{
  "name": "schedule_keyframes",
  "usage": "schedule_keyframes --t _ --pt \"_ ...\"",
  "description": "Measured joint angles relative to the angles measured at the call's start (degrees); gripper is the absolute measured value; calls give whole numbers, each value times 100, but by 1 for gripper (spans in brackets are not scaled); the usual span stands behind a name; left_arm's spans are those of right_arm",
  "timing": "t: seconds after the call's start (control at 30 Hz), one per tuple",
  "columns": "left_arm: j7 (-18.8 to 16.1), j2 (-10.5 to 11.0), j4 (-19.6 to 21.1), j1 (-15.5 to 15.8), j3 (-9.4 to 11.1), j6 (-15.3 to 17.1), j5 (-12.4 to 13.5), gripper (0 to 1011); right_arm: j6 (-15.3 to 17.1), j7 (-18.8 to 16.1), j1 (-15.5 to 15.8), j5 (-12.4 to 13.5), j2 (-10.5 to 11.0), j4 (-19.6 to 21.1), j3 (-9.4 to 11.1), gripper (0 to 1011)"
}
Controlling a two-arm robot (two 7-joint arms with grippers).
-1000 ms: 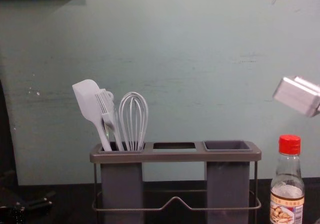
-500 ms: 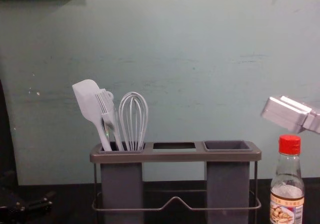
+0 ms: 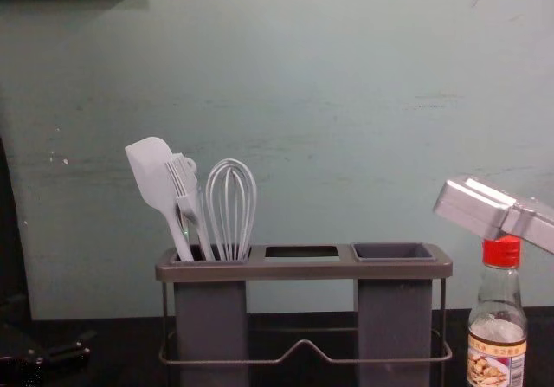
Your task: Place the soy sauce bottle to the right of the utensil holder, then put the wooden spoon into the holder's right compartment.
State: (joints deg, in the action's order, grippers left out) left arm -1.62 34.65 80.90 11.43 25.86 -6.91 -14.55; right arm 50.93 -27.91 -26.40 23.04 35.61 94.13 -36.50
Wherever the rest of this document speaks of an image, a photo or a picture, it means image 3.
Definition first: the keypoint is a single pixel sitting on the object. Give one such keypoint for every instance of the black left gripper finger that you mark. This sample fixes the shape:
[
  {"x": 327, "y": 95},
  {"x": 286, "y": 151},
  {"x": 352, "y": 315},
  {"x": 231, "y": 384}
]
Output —
[
  {"x": 67, "y": 354},
  {"x": 78, "y": 341}
]

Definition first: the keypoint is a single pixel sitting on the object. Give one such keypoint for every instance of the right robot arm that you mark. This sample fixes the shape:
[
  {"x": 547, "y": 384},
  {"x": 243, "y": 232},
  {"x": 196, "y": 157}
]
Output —
[{"x": 472, "y": 205}]

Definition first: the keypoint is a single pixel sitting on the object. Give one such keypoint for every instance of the black table cloth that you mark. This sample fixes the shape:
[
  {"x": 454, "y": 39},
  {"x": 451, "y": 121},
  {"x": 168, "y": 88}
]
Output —
[{"x": 108, "y": 361}]

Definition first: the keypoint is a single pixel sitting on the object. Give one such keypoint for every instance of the grey plastic utensil bin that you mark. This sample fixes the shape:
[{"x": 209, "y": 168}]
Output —
[
  {"x": 211, "y": 317},
  {"x": 394, "y": 317}
]

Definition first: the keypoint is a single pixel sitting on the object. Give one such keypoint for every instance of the white slotted utensil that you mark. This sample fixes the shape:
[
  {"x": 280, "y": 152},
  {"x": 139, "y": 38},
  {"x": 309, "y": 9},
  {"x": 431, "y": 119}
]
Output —
[{"x": 173, "y": 181}]

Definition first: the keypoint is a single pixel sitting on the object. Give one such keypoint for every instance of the white silicone spatula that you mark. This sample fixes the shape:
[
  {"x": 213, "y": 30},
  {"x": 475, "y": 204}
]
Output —
[{"x": 147, "y": 166}]

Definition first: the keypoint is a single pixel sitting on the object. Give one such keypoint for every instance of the white silicone basting brush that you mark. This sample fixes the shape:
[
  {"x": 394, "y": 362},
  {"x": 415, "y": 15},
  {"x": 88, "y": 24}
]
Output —
[{"x": 187, "y": 175}]

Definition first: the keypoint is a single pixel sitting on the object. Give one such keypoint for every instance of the white silicone whisk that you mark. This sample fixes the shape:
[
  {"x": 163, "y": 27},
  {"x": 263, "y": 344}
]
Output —
[{"x": 231, "y": 196}]

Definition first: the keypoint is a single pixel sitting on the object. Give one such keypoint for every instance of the grey metal utensil rack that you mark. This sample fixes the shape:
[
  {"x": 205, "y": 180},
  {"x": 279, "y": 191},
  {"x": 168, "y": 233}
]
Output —
[{"x": 303, "y": 269}]

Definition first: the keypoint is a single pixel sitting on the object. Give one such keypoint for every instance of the glass bottle with red cap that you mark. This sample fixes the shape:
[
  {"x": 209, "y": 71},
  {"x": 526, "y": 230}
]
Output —
[{"x": 497, "y": 343}]

